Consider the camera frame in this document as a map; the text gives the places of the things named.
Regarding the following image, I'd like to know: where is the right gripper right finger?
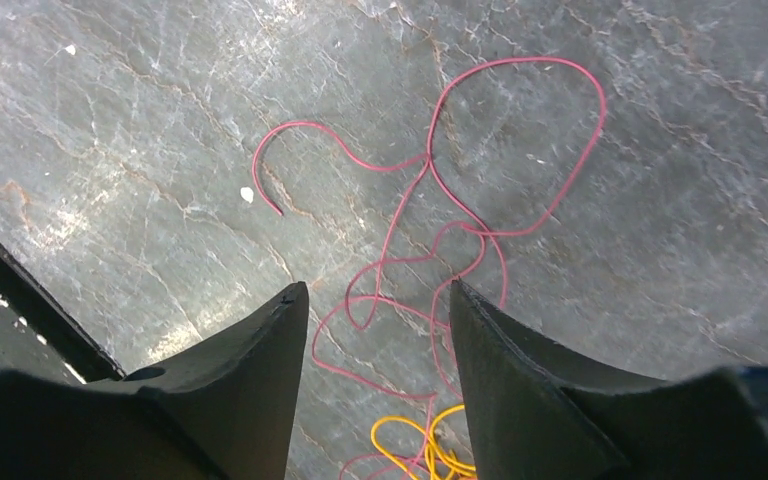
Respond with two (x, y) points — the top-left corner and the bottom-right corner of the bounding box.
(449, 281), (768, 479)

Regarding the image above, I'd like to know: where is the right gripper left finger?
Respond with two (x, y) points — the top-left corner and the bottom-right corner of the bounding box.
(0, 282), (309, 479)

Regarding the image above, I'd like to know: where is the yellow cable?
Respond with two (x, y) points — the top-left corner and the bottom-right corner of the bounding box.
(369, 404), (478, 480)

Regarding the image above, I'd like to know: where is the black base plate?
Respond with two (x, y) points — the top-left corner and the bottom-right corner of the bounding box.
(0, 243), (125, 385)

